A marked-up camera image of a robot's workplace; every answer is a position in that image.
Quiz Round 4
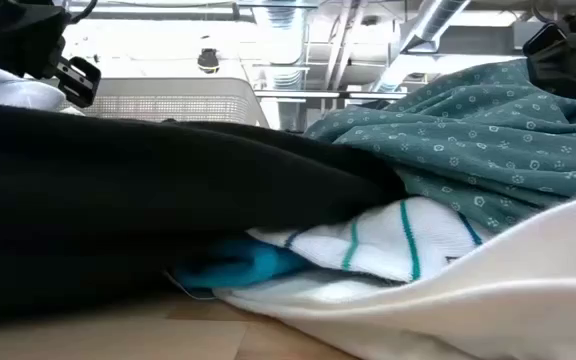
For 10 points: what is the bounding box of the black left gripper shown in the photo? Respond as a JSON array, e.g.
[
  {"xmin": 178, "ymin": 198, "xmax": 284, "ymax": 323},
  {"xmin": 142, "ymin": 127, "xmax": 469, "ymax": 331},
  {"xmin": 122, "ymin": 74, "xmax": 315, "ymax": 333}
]
[{"xmin": 0, "ymin": 0, "xmax": 103, "ymax": 109}]

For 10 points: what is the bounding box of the green patterned garment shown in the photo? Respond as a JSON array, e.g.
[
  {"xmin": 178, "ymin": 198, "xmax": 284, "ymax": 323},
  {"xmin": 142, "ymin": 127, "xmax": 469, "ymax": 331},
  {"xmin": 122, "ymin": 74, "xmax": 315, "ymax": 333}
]
[{"xmin": 302, "ymin": 58, "xmax": 576, "ymax": 234}]

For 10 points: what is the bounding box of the black garment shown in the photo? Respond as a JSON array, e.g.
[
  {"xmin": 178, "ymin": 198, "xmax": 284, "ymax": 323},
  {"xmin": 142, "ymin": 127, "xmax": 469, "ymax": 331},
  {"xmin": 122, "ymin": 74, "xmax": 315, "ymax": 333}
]
[{"xmin": 0, "ymin": 99, "xmax": 409, "ymax": 326}]

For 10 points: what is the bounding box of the blue cloth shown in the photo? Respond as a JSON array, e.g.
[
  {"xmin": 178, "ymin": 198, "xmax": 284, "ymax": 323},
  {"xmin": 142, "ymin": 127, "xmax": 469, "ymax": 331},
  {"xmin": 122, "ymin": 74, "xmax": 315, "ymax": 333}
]
[{"xmin": 172, "ymin": 236, "xmax": 315, "ymax": 291}]

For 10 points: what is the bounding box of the white sock with teal stripes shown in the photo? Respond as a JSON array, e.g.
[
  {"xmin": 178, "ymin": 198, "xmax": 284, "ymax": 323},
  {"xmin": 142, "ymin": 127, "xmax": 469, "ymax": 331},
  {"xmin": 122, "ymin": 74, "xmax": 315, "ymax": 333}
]
[{"xmin": 246, "ymin": 196, "xmax": 494, "ymax": 284}]

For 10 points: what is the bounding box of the white plastic laundry bin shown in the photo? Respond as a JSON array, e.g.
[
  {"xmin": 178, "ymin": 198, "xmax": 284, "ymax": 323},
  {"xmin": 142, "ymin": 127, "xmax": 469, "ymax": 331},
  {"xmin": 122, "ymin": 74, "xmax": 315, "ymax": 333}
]
[{"xmin": 60, "ymin": 77, "xmax": 271, "ymax": 130}]

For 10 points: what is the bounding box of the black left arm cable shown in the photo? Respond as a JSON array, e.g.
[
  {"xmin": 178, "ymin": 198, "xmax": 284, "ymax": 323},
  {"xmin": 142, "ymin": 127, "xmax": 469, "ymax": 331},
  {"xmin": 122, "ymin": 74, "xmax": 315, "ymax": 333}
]
[{"xmin": 66, "ymin": 0, "xmax": 100, "ymax": 25}]

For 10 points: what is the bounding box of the silver ventilation duct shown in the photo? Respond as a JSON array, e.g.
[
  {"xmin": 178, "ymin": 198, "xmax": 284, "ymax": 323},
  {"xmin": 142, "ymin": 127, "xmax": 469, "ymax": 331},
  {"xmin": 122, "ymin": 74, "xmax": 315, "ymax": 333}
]
[{"xmin": 370, "ymin": 0, "xmax": 472, "ymax": 94}]

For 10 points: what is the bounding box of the black dome camera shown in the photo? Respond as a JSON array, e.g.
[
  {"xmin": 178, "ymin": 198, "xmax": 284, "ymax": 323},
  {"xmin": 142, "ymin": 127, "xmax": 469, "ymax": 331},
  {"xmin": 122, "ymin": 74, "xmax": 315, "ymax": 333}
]
[{"xmin": 196, "ymin": 47, "xmax": 221, "ymax": 75}]

